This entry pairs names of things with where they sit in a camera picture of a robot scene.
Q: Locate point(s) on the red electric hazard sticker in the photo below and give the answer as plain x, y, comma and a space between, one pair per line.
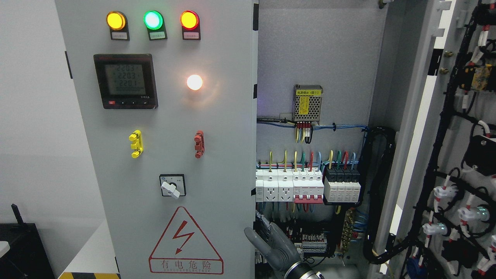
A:
183, 248

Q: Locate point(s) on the perforated metal power supply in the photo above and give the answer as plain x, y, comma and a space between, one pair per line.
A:
307, 102

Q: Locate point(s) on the white sockets and breakers row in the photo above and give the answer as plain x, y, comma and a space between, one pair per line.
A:
299, 186

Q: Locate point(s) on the lower relay terminal row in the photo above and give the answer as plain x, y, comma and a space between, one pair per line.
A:
307, 238

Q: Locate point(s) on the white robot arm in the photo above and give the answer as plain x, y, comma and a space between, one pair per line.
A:
301, 270

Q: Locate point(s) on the dark grey robot hand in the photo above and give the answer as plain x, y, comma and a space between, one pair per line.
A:
279, 251

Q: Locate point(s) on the black digital power meter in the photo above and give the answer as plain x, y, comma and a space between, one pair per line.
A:
126, 80

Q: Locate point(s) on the black white surge protector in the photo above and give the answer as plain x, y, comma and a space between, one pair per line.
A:
341, 186

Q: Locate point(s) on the red terminal connector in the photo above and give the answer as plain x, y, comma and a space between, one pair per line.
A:
199, 144

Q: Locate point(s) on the white glowing indicator light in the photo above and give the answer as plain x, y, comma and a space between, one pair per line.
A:
194, 82

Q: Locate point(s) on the grey cabinet door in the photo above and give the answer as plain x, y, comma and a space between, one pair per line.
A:
219, 183
438, 217

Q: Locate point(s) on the black box at left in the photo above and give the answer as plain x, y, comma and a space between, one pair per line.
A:
22, 254

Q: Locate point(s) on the yellow indicator light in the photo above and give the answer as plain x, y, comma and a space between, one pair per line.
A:
118, 25

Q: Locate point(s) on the yellow terminal connector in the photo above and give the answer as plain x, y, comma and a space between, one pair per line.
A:
136, 143

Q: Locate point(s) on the green indicator light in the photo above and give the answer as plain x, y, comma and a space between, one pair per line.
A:
155, 25

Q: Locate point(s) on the red indicator light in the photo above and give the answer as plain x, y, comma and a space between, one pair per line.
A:
190, 25

